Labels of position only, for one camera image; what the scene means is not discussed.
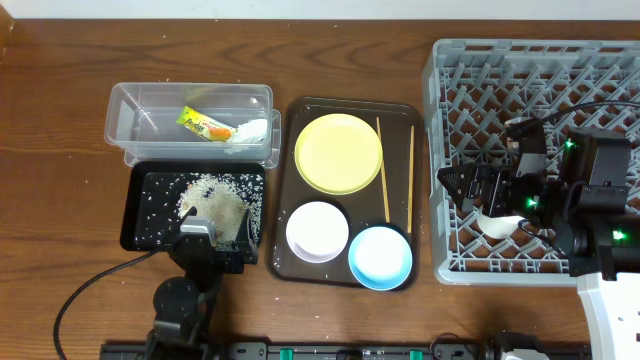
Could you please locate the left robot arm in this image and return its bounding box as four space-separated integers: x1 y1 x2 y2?
144 207 258 359

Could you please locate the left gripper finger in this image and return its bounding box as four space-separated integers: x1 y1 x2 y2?
235 210 257 253
179 206 199 233

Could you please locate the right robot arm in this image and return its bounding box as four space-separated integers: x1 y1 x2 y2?
437 128 639 359

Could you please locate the green orange snack wrapper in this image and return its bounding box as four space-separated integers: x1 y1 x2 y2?
176 106 236 142

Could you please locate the white tissue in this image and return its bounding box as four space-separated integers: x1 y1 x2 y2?
228 119 268 144

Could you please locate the white cup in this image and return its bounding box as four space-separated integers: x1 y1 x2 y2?
477 214 523 239

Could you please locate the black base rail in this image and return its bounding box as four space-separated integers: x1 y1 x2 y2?
99 332 592 360

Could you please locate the dark brown serving tray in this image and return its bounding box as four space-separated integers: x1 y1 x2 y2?
265 97 424 291

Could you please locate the wooden chopstick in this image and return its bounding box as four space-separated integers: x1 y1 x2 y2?
376 117 391 223
407 126 415 234

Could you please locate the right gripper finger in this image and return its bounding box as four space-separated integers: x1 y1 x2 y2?
437 165 477 188
445 182 482 213

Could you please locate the yellow round plate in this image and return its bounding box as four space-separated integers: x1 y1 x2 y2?
294 113 383 195

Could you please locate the black tray with rice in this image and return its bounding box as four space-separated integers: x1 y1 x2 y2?
120 161 266 251

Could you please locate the grey plastic dishwasher rack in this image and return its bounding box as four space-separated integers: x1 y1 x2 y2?
422 39 639 287

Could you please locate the light blue bowl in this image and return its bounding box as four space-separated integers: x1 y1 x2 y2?
348 226 413 291

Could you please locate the pink white bowl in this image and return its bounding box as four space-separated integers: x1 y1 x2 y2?
285 201 349 264

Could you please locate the clear plastic bin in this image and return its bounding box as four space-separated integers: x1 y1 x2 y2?
104 82 282 169

